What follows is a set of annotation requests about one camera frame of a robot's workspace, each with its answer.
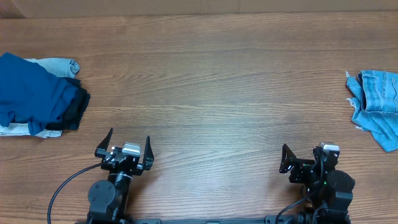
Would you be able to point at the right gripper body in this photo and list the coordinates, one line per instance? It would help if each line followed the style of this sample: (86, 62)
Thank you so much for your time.
(301, 166)

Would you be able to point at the dark blue shirt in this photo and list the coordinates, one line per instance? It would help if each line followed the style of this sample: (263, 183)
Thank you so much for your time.
(32, 95)

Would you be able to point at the white garment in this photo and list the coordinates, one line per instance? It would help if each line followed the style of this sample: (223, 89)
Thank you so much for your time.
(17, 129)

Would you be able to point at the light grey folded garment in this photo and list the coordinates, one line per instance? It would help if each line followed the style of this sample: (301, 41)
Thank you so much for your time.
(60, 67)

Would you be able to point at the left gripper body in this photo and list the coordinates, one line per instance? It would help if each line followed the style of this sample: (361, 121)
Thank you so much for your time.
(138, 171)

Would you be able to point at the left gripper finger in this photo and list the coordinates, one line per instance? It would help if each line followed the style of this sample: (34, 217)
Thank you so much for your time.
(103, 145)
(148, 158)

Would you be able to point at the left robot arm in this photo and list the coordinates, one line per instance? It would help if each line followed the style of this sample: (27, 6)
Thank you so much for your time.
(108, 198)

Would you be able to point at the light blue denim jeans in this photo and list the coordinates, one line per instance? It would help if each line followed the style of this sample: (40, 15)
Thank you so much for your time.
(375, 105)

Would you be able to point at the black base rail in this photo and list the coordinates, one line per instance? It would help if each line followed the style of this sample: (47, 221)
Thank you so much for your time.
(268, 219)

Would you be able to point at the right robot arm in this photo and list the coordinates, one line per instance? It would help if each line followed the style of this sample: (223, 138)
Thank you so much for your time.
(329, 191)

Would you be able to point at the black garment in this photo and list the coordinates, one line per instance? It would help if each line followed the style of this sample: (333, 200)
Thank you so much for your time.
(74, 113)

